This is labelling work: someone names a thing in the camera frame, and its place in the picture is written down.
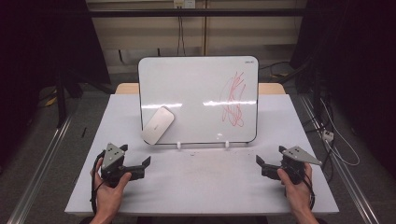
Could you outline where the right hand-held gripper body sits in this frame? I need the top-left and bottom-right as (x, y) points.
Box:
(261, 146), (323, 186)

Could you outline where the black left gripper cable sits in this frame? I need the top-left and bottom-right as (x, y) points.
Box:
(90, 149), (106, 216)

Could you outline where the wooden table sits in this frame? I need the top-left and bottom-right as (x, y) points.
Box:
(115, 82), (287, 96)

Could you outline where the metal floor rail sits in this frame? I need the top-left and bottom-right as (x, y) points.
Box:
(6, 113), (78, 224)
(299, 93), (380, 224)

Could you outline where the person's right hand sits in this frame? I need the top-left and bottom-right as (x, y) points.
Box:
(276, 161), (314, 216)

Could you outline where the black horizontal bar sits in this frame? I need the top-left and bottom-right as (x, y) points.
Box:
(88, 7), (308, 19)

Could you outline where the black metal stand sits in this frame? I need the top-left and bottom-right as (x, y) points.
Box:
(54, 66), (86, 129)

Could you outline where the white cable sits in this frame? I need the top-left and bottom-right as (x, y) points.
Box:
(319, 98), (361, 167)

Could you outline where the white wall socket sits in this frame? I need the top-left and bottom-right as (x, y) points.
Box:
(173, 0), (197, 9)

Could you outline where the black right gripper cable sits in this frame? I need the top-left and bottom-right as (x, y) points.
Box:
(295, 167), (316, 210)

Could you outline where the white whiteboard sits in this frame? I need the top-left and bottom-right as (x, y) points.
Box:
(137, 55), (260, 146)

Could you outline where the black curtain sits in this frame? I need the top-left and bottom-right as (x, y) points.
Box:
(289, 0), (396, 178)
(0, 0), (111, 169)

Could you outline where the black hanging cable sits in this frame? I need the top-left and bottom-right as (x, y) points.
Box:
(177, 15), (187, 57)

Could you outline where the person's left hand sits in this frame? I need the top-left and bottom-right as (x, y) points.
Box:
(91, 158), (133, 218)

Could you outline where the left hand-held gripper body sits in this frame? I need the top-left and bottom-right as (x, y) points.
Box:
(100, 142), (146, 189)

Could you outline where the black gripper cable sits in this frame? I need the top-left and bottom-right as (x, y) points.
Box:
(295, 167), (316, 210)
(90, 149), (106, 216)

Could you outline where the white whiteboard eraser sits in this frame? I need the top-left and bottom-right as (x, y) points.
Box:
(141, 105), (176, 146)

